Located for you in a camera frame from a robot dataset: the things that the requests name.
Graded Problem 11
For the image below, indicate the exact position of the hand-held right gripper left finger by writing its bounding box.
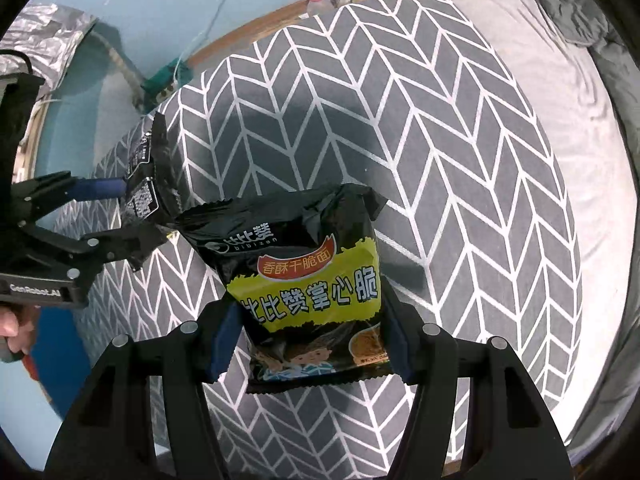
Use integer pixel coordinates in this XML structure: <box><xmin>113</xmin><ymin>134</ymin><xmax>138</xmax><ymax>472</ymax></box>
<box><xmin>47</xmin><ymin>300</ymin><xmax>246</xmax><ymax>480</ymax></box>

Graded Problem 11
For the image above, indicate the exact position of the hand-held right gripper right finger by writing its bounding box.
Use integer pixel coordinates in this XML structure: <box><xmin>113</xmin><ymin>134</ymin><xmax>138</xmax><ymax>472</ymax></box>
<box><xmin>382</xmin><ymin>290</ymin><xmax>573</xmax><ymax>480</ymax></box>

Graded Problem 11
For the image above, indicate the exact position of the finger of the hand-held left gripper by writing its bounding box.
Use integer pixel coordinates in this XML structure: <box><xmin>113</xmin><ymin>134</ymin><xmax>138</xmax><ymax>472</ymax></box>
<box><xmin>15</xmin><ymin>220</ymin><xmax>168</xmax><ymax>273</ymax></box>
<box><xmin>12</xmin><ymin>170</ymin><xmax>128</xmax><ymax>226</ymax></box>

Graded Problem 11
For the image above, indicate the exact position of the black barcode snack packet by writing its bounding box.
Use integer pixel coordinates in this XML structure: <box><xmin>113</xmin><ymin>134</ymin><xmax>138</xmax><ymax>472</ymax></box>
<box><xmin>120</xmin><ymin>112</ymin><xmax>186</xmax><ymax>226</ymax></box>

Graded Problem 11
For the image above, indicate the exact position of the black yellow-label snack bag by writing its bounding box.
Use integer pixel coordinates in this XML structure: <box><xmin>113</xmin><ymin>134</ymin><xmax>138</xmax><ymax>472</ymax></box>
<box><xmin>172</xmin><ymin>183</ymin><xmax>396</xmax><ymax>395</ymax></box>

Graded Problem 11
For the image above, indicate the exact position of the person's left hand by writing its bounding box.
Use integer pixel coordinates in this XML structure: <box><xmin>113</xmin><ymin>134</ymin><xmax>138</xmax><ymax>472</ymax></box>
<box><xmin>0</xmin><ymin>305</ymin><xmax>38</xmax><ymax>361</ymax></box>

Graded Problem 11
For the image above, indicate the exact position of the blue mat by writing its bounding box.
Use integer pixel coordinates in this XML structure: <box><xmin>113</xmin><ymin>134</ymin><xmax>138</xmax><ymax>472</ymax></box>
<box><xmin>27</xmin><ymin>305</ymin><xmax>101</xmax><ymax>421</ymax></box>

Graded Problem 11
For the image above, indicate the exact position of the green power strip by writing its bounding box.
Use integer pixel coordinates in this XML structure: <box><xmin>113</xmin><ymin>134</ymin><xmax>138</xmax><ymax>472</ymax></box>
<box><xmin>145</xmin><ymin>59</ymin><xmax>193</xmax><ymax>102</ymax></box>

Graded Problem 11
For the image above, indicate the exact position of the silver foil sheet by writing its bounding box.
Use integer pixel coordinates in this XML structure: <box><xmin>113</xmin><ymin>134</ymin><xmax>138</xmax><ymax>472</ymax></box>
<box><xmin>0</xmin><ymin>2</ymin><xmax>98</xmax><ymax>92</ymax></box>

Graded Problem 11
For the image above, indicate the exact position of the light grey bed sheet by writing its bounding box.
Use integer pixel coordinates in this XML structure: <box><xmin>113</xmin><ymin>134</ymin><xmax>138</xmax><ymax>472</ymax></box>
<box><xmin>450</xmin><ymin>0</ymin><xmax>640</xmax><ymax>443</ymax></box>

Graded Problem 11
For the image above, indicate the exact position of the grey blanket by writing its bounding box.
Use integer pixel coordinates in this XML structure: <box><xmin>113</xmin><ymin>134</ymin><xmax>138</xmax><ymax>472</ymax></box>
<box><xmin>530</xmin><ymin>0</ymin><xmax>626</xmax><ymax>50</ymax></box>

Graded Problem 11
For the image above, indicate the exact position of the wooden rail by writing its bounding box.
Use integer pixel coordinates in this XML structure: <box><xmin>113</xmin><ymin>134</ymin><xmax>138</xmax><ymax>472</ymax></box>
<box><xmin>190</xmin><ymin>0</ymin><xmax>312</xmax><ymax>68</ymax></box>

